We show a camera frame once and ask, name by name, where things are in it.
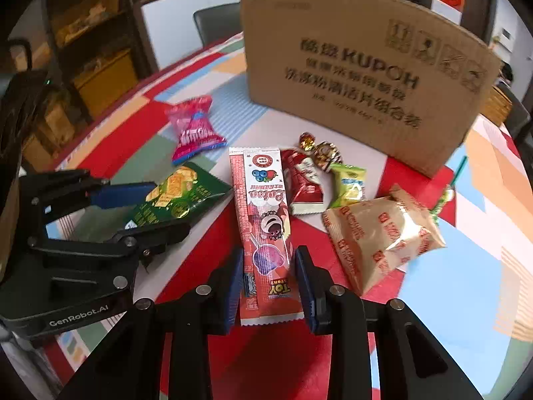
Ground green cracker packet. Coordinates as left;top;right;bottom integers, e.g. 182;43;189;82
125;162;231;229

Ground long pink toy candy packet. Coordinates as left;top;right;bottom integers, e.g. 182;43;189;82
229;147;303;326

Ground beige fortune cookie packet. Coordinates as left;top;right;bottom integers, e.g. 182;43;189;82
322;184;445;296

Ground red heart snack packet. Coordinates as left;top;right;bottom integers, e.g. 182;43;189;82
281;149;325;216

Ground green stick lollipop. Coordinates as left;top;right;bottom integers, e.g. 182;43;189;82
429;155;468;227

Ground light green candy packet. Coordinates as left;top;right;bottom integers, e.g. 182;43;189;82
329;163;367;209

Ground foil chocolate candy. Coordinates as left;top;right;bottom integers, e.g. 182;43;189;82
299;132;342;172

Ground white base cabinet counter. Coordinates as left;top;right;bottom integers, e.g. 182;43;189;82
138;0;240;70

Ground dark chair left side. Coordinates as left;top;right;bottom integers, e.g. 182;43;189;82
193;3;242;47

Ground dark chair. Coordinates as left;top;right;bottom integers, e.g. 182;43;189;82
193;3;242;47
497;80;531;140

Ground dark chair right far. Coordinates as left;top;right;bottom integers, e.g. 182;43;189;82
497;80;531;140

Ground wicker basket box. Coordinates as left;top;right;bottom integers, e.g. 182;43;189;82
480;86;512;126

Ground cardboard box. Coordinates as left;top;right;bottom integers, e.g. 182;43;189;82
240;0;500;176

